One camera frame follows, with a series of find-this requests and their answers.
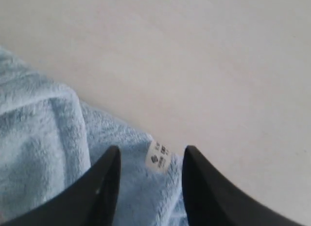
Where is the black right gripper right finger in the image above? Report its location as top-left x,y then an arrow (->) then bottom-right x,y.
182,145 -> 298,226

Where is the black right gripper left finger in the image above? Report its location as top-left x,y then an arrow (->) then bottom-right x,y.
4,145 -> 121,226

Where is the light blue terry towel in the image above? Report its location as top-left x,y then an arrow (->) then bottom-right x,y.
0,49 -> 188,226

